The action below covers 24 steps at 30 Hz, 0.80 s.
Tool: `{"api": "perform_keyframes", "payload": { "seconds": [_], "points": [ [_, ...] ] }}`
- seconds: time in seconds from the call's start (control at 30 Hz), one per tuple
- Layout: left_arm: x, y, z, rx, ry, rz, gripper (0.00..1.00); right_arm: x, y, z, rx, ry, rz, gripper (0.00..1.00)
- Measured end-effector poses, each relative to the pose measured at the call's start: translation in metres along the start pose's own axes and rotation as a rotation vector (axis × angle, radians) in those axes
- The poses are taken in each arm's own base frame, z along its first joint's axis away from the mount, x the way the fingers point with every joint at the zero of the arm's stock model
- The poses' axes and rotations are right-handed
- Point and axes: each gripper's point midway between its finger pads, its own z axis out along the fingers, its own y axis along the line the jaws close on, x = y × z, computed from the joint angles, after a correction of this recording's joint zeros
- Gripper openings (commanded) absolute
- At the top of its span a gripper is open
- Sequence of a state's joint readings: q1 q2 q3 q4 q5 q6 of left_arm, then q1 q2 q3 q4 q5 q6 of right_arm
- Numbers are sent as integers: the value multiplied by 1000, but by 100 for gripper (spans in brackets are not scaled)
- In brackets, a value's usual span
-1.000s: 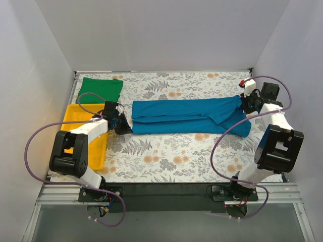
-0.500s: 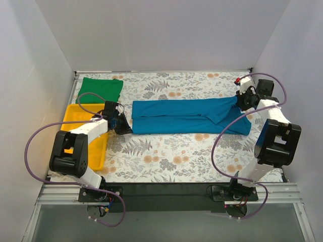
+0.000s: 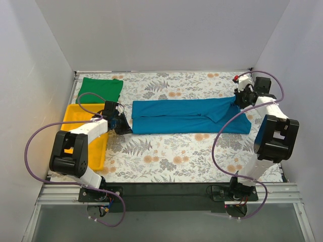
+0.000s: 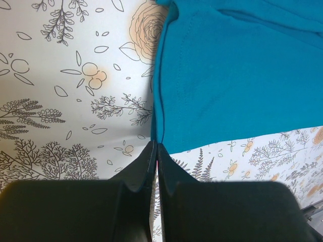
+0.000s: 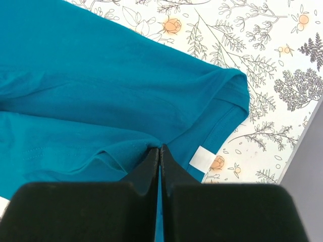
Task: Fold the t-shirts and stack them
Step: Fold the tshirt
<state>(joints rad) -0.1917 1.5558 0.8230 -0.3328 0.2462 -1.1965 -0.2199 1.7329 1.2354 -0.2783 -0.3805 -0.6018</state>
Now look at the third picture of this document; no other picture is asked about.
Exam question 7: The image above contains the blue t shirt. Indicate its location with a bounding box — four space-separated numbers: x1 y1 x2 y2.
132 97 240 135

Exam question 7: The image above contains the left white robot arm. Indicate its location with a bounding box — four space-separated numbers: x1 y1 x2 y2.
49 101 133 189

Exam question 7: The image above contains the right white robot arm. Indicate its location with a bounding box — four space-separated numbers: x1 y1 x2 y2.
229 75 299 200

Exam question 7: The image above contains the floral table mat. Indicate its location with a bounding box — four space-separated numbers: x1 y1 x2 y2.
50 71 283 183

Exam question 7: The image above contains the folded green t shirt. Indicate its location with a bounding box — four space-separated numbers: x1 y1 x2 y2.
77 77 123 104

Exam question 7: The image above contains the yellow plastic tray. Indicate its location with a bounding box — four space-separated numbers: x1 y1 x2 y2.
63 103 109 171

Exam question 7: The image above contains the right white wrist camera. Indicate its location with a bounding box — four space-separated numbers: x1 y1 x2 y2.
233 75 252 92

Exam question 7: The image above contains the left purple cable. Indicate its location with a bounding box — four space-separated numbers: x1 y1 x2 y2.
24 92 127 227

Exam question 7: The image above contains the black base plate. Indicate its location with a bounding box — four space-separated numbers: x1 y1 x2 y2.
78 183 258 213

